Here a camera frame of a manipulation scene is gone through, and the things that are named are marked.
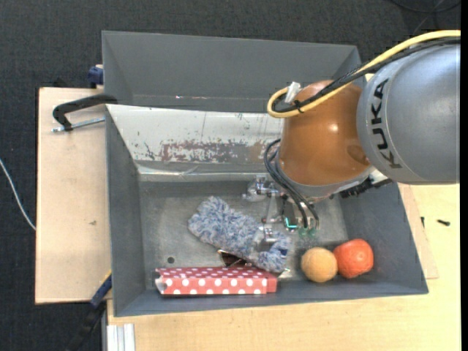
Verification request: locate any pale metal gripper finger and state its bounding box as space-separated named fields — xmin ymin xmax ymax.
xmin=241 ymin=175 xmax=282 ymax=201
xmin=257 ymin=225 xmax=281 ymax=253

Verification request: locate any blue and white fluffy cloth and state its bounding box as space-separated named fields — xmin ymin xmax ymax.
xmin=186 ymin=195 xmax=293 ymax=273

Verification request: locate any yellow-orange ball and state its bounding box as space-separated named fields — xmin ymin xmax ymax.
xmin=300 ymin=246 xmax=339 ymax=283

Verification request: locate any red box with white dots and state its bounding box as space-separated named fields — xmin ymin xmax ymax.
xmin=153 ymin=266 xmax=279 ymax=296

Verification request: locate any orange fruit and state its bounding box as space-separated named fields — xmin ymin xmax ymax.
xmin=332 ymin=238 xmax=375 ymax=279

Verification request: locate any grey metal bin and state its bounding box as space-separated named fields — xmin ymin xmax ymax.
xmin=101 ymin=30 xmax=429 ymax=317

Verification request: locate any pale wood board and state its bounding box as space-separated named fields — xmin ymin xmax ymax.
xmin=34 ymin=87 xmax=113 ymax=305

